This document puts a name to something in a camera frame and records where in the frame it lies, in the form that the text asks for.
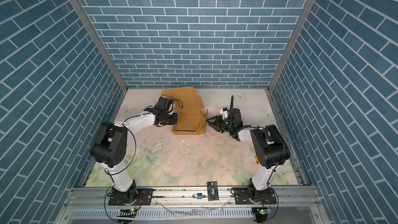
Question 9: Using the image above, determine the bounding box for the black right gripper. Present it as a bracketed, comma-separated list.
[206, 116, 234, 134]

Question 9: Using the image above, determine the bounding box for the brown cardboard box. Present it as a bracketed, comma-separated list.
[161, 87, 208, 135]

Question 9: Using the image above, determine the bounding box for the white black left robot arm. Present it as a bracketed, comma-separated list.
[90, 95, 183, 205]

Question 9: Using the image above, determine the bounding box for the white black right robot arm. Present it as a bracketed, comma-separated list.
[206, 107, 290, 204]

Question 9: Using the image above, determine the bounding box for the black VIP card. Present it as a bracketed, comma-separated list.
[207, 181, 219, 201]

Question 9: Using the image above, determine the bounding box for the small padlock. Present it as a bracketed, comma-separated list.
[192, 193, 204, 199]

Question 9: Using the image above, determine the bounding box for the left controller board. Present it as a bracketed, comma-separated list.
[117, 208, 138, 224]

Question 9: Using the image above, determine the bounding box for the controller board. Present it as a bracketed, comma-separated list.
[251, 207, 273, 224]
[117, 208, 138, 224]

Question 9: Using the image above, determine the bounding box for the right controller board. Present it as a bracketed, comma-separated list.
[251, 207, 273, 224]

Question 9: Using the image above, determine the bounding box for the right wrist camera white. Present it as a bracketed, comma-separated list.
[220, 107, 230, 119]

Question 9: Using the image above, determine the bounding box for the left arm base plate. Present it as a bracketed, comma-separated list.
[107, 188, 154, 206]

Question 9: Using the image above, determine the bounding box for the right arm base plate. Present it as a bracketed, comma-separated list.
[230, 187, 277, 205]

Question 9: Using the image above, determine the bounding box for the white slotted cable duct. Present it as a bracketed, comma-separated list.
[71, 207, 254, 220]

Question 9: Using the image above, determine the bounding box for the aluminium front rail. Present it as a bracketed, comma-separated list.
[64, 185, 321, 208]

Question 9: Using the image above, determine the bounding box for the aluminium corner post left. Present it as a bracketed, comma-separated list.
[69, 0, 128, 92]

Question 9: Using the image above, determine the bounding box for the aluminium corner post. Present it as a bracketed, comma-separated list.
[69, 0, 128, 92]
[268, 0, 315, 92]

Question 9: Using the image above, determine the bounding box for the aluminium corner post right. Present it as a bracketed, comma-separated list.
[268, 0, 315, 92]

